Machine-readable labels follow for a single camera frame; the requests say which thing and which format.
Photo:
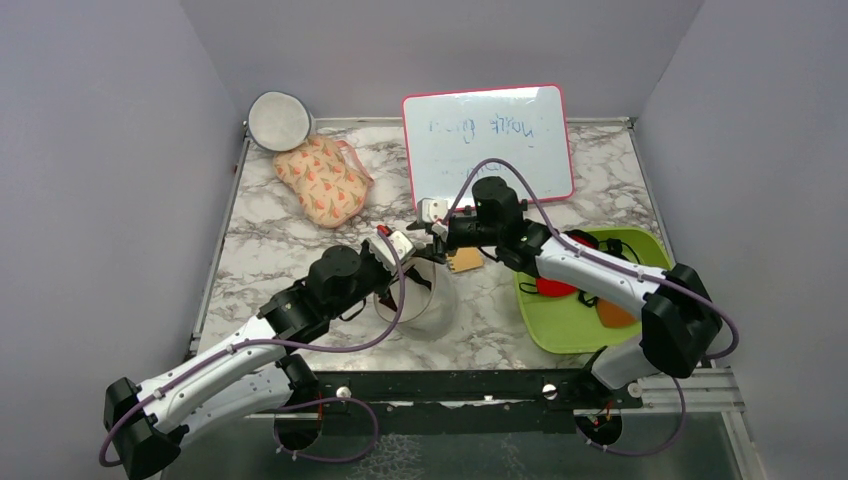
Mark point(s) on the green plastic tray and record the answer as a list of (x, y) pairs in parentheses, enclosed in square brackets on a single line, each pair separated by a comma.
[(564, 324)]

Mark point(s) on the pink framed whiteboard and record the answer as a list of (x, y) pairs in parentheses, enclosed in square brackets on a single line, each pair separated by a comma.
[(457, 136)]

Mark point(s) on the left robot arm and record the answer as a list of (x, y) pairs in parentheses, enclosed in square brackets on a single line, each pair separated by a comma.
[(147, 423)]

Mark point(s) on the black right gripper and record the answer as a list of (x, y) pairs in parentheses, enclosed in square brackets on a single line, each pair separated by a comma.
[(439, 248)]

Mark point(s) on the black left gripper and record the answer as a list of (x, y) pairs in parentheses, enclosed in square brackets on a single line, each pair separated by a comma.
[(389, 278)]

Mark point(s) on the peach floral bra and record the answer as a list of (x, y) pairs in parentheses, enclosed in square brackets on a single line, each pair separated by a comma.
[(328, 178)]

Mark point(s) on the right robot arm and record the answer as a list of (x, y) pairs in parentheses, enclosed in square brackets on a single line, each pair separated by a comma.
[(678, 321)]

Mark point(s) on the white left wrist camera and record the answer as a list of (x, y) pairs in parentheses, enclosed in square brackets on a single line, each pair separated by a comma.
[(392, 249)]

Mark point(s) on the red and black bra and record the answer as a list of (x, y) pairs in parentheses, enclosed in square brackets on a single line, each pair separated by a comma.
[(549, 288)]

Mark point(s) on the grey rimmed mesh laundry bag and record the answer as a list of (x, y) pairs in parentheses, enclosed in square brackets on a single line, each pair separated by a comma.
[(279, 122)]

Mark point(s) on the black mounting rail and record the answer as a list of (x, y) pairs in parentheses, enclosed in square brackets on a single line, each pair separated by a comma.
[(451, 402)]

